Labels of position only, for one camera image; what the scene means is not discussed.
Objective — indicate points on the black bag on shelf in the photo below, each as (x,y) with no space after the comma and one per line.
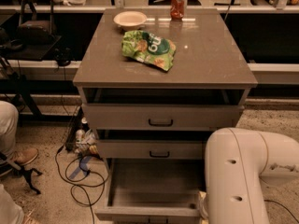
(35,31)

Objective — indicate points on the person's leg in white trousers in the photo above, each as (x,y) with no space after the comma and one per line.
(8,126)

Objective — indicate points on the grey drawer cabinet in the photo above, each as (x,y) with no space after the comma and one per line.
(208,69)

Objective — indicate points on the black headphones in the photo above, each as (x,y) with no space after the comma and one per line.
(62,57)

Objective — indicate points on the green chip bag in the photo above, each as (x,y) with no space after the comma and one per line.
(148,48)

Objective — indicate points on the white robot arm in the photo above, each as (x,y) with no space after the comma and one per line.
(237,163)

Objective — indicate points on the brown shoe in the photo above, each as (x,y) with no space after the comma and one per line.
(25,157)

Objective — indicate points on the blue tape cross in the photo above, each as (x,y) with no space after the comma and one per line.
(82,167)

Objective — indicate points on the black tripod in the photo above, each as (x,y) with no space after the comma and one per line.
(27,174)

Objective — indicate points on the white bowl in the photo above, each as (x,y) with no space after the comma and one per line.
(130,20)

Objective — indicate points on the grey drawer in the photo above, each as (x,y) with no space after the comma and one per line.
(162,117)
(184,150)
(153,191)

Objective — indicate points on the pile of cans and trash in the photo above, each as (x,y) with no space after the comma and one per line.
(85,139)

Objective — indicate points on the orange soda can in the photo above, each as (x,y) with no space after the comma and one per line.
(177,10)

